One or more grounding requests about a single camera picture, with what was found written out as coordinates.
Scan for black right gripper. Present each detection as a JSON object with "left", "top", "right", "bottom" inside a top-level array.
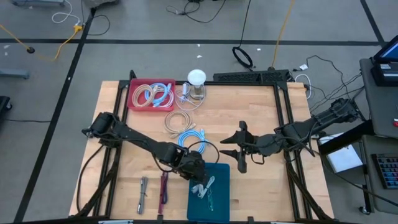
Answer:
[{"left": 219, "top": 120, "right": 266, "bottom": 174}]

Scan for light blue cable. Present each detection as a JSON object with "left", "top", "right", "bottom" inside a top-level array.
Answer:
[
  {"left": 177, "top": 128, "right": 208, "bottom": 155},
  {"left": 144, "top": 82, "right": 173, "bottom": 108}
]

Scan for teal braided short cable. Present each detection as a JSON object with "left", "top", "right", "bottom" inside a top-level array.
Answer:
[{"left": 205, "top": 185, "right": 216, "bottom": 213}]

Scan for small beige cable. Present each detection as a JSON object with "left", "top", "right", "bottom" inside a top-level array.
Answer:
[{"left": 164, "top": 110, "right": 197, "bottom": 139}]

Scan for grey short USB cable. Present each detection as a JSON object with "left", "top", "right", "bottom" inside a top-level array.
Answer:
[{"left": 137, "top": 176, "right": 149, "bottom": 215}]

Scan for large beige cable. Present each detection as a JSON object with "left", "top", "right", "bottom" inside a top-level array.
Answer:
[{"left": 131, "top": 83, "right": 175, "bottom": 110}]

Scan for blue plastic tray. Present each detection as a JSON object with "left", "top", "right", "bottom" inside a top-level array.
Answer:
[{"left": 186, "top": 161, "right": 231, "bottom": 223}]

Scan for black vented control box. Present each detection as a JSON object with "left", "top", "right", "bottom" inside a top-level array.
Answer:
[{"left": 213, "top": 69, "right": 291, "bottom": 85}]

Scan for brass table lamp white shade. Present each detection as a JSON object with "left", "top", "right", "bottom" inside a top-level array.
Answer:
[{"left": 187, "top": 68, "right": 208, "bottom": 101}]

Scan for red plastic bin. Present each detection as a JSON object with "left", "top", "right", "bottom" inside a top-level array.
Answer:
[{"left": 127, "top": 78, "right": 177, "bottom": 113}]

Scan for white flat box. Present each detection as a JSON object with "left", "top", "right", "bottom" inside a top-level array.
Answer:
[{"left": 318, "top": 133, "right": 364, "bottom": 175}]

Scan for black support beam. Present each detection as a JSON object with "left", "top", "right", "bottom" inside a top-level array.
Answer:
[{"left": 317, "top": 119, "right": 374, "bottom": 157}]

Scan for grey equipment cart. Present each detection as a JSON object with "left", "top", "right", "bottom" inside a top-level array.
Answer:
[{"left": 358, "top": 57, "right": 398, "bottom": 216}]

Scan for black keyboard coloured keys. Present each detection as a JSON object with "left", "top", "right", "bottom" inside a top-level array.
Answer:
[{"left": 371, "top": 152, "right": 398, "bottom": 191}]

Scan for black laptop computer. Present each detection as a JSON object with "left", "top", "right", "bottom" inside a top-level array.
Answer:
[{"left": 370, "top": 38, "right": 398, "bottom": 88}]

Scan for grey floor stand foot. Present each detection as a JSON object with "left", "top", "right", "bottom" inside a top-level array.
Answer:
[{"left": 0, "top": 68, "right": 30, "bottom": 80}]

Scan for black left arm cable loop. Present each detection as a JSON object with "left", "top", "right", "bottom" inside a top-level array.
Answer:
[{"left": 185, "top": 140, "right": 221, "bottom": 166}]

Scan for black aluminium table frame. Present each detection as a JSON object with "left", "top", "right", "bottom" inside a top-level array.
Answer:
[{"left": 73, "top": 69, "right": 335, "bottom": 224}]

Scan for white lamp cord with switch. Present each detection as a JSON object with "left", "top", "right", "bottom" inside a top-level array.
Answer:
[{"left": 174, "top": 81, "right": 208, "bottom": 113}]

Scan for black coiled floor cable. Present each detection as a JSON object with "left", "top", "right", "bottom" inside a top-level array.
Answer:
[{"left": 231, "top": 0, "right": 254, "bottom": 70}]

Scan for white looped power cable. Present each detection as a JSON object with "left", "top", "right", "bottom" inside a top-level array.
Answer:
[{"left": 294, "top": 73, "right": 313, "bottom": 101}]

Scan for black left arm base cable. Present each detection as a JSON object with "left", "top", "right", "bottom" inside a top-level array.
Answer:
[{"left": 75, "top": 144, "right": 107, "bottom": 216}]

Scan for orange floor cable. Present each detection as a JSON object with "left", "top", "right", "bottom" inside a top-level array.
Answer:
[{"left": 270, "top": 0, "right": 297, "bottom": 71}]

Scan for yellow extension cord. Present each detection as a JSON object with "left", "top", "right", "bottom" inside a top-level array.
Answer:
[{"left": 0, "top": 24, "right": 85, "bottom": 62}]

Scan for white floor cable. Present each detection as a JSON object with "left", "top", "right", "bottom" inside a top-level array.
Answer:
[{"left": 50, "top": 0, "right": 83, "bottom": 26}]

